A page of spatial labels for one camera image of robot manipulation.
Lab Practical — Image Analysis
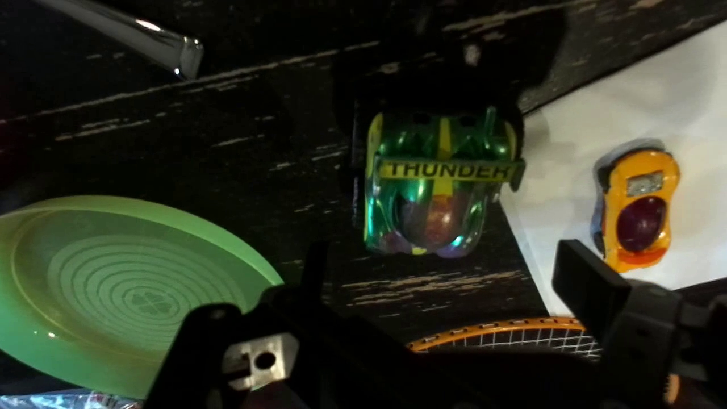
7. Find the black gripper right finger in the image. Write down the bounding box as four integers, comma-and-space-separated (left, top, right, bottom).
552, 238, 727, 409

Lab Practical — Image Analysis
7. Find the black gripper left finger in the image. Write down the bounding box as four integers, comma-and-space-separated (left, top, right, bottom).
143, 240, 458, 409

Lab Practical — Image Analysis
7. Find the green toy race car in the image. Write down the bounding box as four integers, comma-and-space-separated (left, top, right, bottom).
361, 105, 527, 259

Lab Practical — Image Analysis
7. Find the orange toy car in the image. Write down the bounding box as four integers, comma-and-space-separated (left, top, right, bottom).
593, 145, 682, 275

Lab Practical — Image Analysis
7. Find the green plastic plate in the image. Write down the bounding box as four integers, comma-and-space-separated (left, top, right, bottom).
0, 194, 286, 402

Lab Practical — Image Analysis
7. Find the white paper napkin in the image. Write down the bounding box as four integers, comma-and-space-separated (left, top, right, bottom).
498, 18, 727, 319

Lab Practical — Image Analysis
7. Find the silver metal spoon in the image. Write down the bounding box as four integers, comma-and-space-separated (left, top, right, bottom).
36, 0, 206, 80

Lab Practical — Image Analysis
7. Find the clear plastic bag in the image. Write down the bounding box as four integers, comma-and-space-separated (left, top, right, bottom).
0, 385, 147, 409

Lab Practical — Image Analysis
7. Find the orange badminton racket red handle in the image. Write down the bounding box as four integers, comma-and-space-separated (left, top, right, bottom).
407, 315, 604, 362

